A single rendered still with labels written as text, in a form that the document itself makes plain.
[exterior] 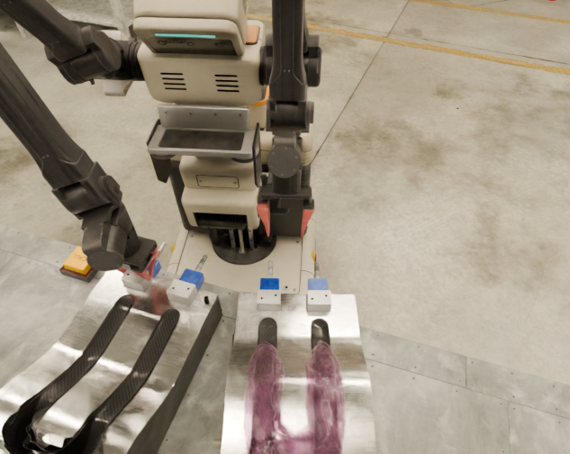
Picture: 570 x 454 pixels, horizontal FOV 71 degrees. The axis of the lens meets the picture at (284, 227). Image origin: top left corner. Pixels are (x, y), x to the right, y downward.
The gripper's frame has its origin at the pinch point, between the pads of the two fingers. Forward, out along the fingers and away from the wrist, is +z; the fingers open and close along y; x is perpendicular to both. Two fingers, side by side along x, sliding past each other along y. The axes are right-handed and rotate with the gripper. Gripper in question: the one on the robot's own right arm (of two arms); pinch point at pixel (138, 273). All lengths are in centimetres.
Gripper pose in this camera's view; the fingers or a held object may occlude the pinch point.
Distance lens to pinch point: 92.6
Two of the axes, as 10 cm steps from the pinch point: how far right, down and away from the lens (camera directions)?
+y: 9.5, 2.3, -2.0
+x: 3.0, -7.1, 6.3
